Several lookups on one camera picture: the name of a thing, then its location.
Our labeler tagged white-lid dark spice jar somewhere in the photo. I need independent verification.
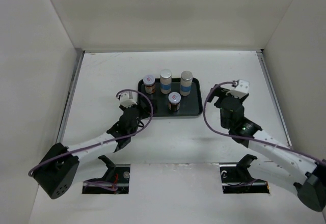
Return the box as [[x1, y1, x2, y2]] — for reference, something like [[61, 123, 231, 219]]
[[168, 92, 181, 112]]

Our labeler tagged white-lid orange-label sauce jar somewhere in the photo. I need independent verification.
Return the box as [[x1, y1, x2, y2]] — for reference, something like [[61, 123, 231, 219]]
[[143, 75, 155, 94]]

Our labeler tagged silver-lid blue-label grain bottle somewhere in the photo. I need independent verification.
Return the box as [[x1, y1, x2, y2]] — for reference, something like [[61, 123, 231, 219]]
[[160, 69, 172, 94]]

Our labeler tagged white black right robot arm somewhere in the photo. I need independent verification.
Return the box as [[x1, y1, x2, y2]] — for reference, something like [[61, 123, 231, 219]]
[[204, 80, 325, 212]]

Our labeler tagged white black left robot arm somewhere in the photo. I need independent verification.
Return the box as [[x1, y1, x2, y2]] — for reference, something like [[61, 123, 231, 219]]
[[28, 105, 154, 200]]

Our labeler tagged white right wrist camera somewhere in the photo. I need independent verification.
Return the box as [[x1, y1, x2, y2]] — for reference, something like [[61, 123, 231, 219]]
[[227, 79, 250, 99]]

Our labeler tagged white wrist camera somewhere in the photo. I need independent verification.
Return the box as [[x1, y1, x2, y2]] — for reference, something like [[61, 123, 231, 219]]
[[227, 79, 250, 99], [116, 91, 137, 108]]

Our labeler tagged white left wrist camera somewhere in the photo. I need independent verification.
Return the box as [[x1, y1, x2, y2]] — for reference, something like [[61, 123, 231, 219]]
[[116, 91, 137, 108]]

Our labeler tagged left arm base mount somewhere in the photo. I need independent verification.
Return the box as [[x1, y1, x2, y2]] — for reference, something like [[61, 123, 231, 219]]
[[82, 155, 131, 194]]

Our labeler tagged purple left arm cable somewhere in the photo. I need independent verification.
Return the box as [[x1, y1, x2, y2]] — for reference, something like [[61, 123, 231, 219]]
[[28, 89, 154, 191]]

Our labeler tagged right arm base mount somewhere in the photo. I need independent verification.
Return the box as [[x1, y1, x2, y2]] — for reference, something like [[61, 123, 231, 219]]
[[220, 154, 269, 194]]

